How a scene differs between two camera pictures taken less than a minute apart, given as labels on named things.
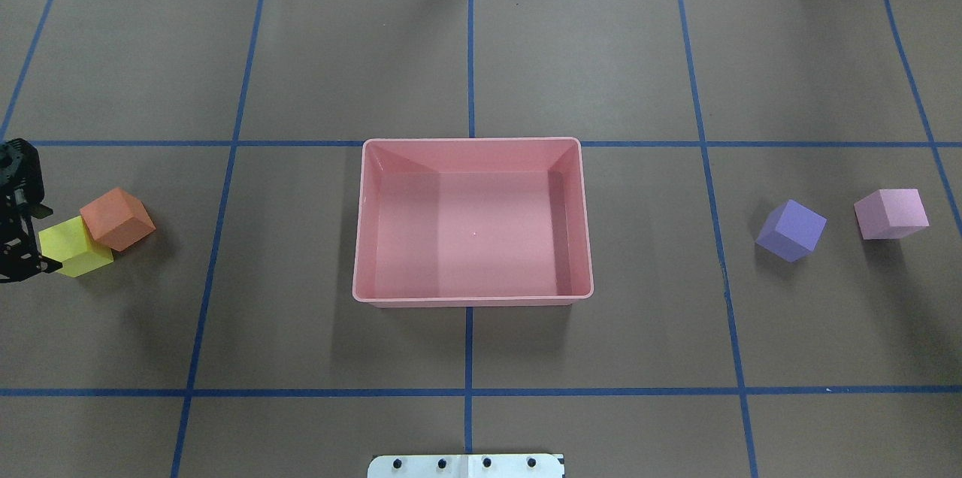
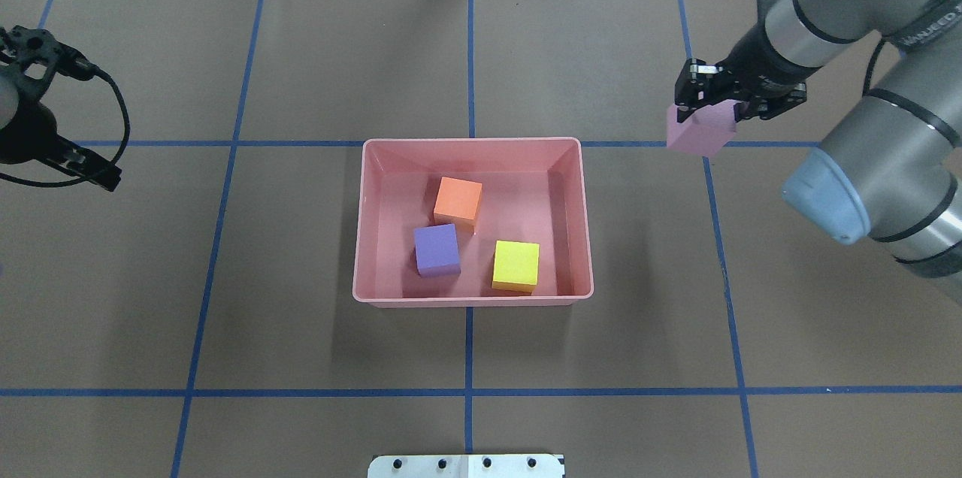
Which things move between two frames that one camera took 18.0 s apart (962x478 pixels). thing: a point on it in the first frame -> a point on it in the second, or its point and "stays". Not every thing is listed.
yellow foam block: [71, 243] -> [515, 266]
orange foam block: [119, 219] -> [458, 202]
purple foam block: [791, 230] -> [437, 250]
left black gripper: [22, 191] -> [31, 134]
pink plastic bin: [471, 222] stays
